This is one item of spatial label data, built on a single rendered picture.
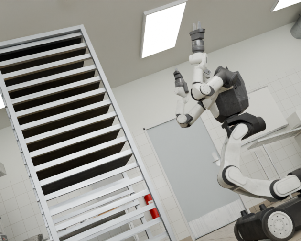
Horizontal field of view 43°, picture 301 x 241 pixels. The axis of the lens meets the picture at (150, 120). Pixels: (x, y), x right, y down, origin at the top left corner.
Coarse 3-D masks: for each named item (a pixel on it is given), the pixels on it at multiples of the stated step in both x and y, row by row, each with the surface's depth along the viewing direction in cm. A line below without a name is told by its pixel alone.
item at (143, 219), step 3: (123, 174) 273; (126, 174) 274; (123, 177) 273; (129, 186) 271; (135, 207) 268; (138, 207) 266; (141, 219) 264; (144, 219) 264; (141, 222) 265; (144, 222) 263; (147, 231) 262; (150, 231) 262; (147, 234) 261; (150, 234) 261; (150, 237) 261
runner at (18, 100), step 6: (90, 78) 249; (96, 78) 250; (72, 84) 244; (78, 84) 245; (84, 84) 247; (48, 90) 239; (54, 90) 240; (60, 90) 241; (66, 90) 244; (24, 96) 233; (30, 96) 234; (36, 96) 235; (42, 96) 237; (12, 102) 230; (18, 102) 231
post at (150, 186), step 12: (84, 36) 257; (96, 60) 252; (108, 84) 247; (108, 96) 246; (120, 120) 239; (132, 144) 235; (144, 168) 231; (144, 180) 230; (156, 204) 224; (168, 228) 220
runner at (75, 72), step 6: (90, 66) 252; (66, 72) 246; (72, 72) 247; (78, 72) 248; (84, 72) 251; (42, 78) 241; (48, 78) 242; (54, 78) 243; (60, 78) 246; (18, 84) 235; (24, 84) 236; (30, 84) 237; (36, 84) 239; (12, 90) 234
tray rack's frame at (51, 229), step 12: (36, 36) 248; (48, 36) 251; (0, 48) 242; (0, 72) 232; (0, 84) 229; (12, 108) 226; (12, 120) 223; (24, 144) 219; (24, 156) 217; (36, 180) 213; (36, 192) 234; (48, 216) 207; (48, 228) 247
